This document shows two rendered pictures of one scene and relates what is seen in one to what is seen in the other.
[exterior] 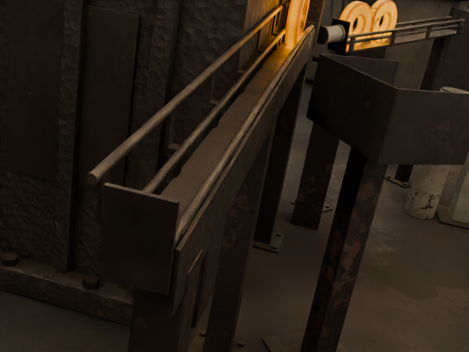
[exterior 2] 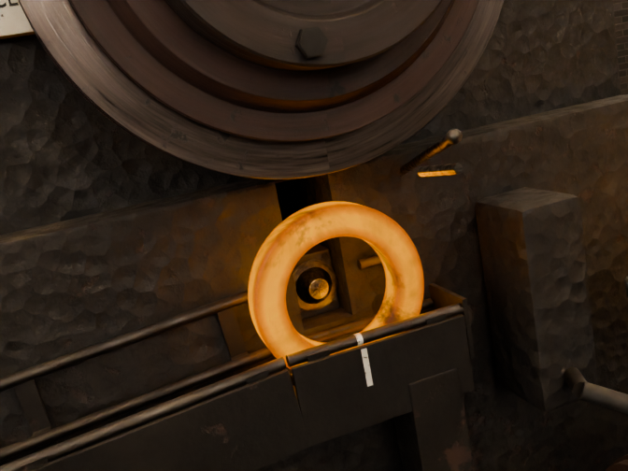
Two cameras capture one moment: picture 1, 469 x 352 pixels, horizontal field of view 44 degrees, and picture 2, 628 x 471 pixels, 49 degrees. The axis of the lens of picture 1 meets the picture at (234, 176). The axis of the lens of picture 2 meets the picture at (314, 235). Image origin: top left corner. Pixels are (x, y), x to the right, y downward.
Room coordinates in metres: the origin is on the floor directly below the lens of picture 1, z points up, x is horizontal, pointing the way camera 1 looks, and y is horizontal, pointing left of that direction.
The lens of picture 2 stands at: (1.34, -0.71, 0.97)
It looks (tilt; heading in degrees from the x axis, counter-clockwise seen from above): 13 degrees down; 64
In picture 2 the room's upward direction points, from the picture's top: 11 degrees counter-clockwise
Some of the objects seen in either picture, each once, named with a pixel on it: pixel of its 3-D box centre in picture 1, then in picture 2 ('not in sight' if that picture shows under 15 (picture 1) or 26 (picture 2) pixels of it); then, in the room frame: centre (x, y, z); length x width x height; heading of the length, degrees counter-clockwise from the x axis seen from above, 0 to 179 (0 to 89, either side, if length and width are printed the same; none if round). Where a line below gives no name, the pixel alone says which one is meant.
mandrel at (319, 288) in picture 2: not in sight; (296, 273); (1.68, 0.05, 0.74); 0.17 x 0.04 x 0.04; 81
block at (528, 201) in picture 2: (301, 29); (534, 295); (1.89, -0.13, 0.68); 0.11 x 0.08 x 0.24; 81
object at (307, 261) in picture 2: not in sight; (278, 260); (1.69, 0.14, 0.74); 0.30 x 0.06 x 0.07; 81
